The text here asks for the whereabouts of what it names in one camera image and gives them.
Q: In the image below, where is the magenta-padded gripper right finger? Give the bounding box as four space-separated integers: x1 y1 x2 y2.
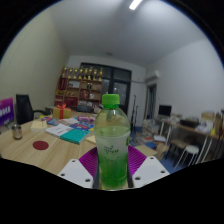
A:
126 145 170 189

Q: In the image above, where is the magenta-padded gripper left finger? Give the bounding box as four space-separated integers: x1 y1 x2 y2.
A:
57 146 100 190

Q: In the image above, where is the green drink bottle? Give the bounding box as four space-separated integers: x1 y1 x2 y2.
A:
93 93 131 191

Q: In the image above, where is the teal book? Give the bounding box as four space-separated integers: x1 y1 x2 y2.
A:
59 128 90 145

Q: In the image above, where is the pale yellow book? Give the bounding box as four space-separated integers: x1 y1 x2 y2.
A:
84 133 98 145
30 119 48 132

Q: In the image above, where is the white round stool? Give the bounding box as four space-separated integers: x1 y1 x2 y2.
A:
173 144 200 168

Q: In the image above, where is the flat round red coaster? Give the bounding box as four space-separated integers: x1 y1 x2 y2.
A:
32 140 50 151

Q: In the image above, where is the white book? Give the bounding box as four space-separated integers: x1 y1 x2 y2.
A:
44 123 74 138

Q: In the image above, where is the blue book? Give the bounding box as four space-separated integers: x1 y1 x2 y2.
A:
69 122 92 132

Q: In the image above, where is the pink box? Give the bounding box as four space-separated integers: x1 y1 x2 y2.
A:
77 115 96 123

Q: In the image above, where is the wooden side desk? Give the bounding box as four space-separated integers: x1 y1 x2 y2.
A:
176 121 224 161

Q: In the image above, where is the yellow gift box red ribbon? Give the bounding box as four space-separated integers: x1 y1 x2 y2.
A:
52 103 72 120

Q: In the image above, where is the black computer monitor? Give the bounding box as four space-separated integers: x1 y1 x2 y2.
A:
158 104 173 118

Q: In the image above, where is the steel cup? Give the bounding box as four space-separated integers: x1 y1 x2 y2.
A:
11 124 23 140

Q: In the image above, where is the black office chair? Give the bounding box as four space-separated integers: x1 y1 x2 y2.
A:
15 94 48 126

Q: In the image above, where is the wooden shelf unit with trophies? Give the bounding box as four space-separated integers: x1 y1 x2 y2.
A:
54 66 104 109

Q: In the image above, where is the black framed glass door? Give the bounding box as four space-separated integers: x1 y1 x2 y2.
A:
79 62 132 116

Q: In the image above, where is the purple sign board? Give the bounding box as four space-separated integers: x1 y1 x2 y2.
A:
0 97 15 127

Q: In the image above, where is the white air conditioner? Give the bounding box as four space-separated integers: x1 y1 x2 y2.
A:
145 69 161 83

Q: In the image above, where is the ceiling tube light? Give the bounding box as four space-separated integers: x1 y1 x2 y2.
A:
128 0 144 11

